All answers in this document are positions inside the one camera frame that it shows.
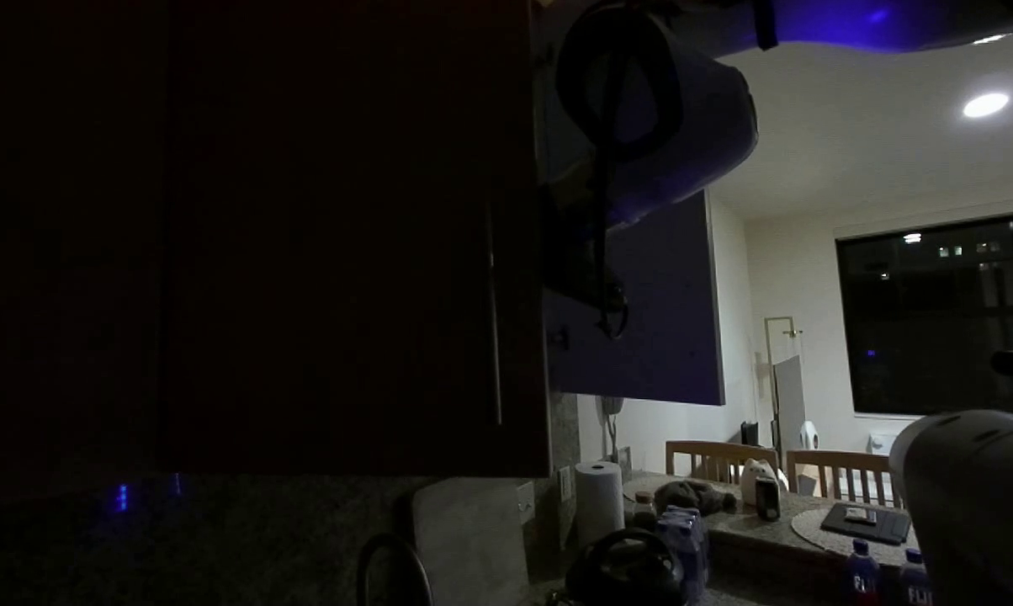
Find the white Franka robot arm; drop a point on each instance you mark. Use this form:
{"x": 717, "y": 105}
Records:
{"x": 696, "y": 113}

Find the curved metal faucet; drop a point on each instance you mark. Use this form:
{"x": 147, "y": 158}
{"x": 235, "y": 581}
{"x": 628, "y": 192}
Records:
{"x": 393, "y": 538}

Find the white countertop appliance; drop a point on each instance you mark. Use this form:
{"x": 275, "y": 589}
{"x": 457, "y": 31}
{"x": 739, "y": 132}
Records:
{"x": 763, "y": 489}

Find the white paper towel roll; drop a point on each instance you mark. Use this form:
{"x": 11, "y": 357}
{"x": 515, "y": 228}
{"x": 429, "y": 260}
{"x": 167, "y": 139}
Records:
{"x": 597, "y": 504}

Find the dark window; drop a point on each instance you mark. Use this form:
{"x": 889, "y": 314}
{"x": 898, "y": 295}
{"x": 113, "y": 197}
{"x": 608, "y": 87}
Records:
{"x": 929, "y": 323}

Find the black flat tablet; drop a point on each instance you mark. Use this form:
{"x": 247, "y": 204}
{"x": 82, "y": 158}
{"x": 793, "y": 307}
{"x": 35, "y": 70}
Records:
{"x": 862, "y": 520}

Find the hanging kitchen utensil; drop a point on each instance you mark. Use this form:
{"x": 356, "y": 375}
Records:
{"x": 610, "y": 423}

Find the flat dark cabinet door panel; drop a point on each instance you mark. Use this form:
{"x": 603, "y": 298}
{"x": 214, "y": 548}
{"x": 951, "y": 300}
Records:
{"x": 661, "y": 314}

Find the wooden chair back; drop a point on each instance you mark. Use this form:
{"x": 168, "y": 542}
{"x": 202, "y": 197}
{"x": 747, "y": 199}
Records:
{"x": 829, "y": 471}

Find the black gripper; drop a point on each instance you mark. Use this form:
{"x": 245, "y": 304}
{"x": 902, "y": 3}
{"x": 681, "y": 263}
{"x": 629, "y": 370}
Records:
{"x": 585, "y": 235}

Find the small white object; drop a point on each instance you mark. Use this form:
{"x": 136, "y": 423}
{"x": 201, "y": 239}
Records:
{"x": 808, "y": 436}

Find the blue indicator light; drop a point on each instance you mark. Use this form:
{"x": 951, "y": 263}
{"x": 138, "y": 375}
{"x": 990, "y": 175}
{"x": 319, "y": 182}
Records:
{"x": 118, "y": 498}

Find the blue capped water bottle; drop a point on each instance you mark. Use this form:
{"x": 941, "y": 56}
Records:
{"x": 861, "y": 573}
{"x": 907, "y": 582}

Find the white wall outlet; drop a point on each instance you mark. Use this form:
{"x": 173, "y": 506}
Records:
{"x": 524, "y": 504}

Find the dark bag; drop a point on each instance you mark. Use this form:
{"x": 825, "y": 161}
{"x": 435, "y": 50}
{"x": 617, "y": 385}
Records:
{"x": 696, "y": 497}

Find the pale cutting board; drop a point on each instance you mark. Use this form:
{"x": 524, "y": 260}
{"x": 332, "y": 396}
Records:
{"x": 474, "y": 538}

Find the small black object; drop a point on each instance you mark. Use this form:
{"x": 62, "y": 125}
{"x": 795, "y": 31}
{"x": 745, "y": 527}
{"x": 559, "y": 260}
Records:
{"x": 747, "y": 432}

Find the round placemat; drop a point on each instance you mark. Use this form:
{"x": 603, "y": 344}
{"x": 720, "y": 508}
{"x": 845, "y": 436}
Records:
{"x": 852, "y": 548}

